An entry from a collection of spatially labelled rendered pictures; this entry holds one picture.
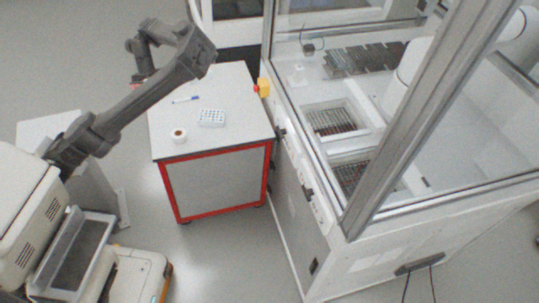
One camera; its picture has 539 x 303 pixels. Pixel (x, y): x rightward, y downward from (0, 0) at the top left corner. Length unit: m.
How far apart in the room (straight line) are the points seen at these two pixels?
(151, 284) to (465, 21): 1.62
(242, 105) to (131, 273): 1.01
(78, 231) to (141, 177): 1.39
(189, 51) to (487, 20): 0.56
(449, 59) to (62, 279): 1.01
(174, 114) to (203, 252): 0.87
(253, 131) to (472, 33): 1.16
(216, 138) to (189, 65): 0.82
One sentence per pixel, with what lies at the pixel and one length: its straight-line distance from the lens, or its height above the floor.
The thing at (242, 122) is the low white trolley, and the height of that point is 0.76.
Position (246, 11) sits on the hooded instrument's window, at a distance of 1.97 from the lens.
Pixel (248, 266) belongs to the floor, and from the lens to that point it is 2.05.
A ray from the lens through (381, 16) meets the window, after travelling 0.80.
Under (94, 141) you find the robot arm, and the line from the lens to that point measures 0.95.
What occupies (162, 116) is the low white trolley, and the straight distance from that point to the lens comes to 1.69.
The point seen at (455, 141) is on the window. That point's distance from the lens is 0.87.
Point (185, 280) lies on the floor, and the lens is 2.05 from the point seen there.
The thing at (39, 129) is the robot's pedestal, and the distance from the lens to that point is 1.84.
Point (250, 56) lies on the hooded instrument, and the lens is 2.14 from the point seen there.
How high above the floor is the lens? 1.93
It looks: 51 degrees down
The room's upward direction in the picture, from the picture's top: 6 degrees clockwise
